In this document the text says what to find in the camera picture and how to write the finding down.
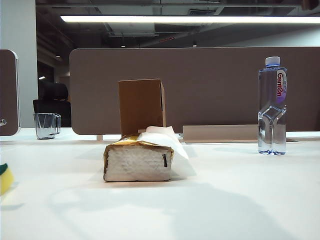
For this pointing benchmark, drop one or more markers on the yellow sponge with green scourer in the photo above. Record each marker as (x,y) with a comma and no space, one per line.
(6,178)

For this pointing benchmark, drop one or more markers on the clear plastic water bottle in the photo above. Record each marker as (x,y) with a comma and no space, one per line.
(271,100)

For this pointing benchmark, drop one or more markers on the white tissue sheet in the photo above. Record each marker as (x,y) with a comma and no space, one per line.
(162,137)

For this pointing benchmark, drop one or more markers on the brown cardboard box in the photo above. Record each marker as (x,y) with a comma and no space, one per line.
(140,105)

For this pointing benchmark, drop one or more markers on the gold wrapped tissue pack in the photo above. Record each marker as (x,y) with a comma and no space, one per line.
(136,165)

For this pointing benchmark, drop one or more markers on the wide brown desk partition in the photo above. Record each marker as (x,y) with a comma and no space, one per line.
(212,87)

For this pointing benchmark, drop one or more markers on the long ceiling light strip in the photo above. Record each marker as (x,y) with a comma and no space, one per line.
(175,19)

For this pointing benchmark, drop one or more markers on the black office chair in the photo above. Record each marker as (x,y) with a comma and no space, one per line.
(53,107)

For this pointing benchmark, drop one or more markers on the clear glass mug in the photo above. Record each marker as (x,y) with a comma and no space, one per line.
(46,126)

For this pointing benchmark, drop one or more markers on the narrow brown desk partition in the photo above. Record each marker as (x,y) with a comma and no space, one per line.
(7,95)

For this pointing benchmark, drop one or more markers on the clear plastic hook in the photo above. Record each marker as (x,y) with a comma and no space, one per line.
(2,122)

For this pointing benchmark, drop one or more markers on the white partition foot bracket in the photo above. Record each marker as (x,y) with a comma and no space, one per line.
(99,137)

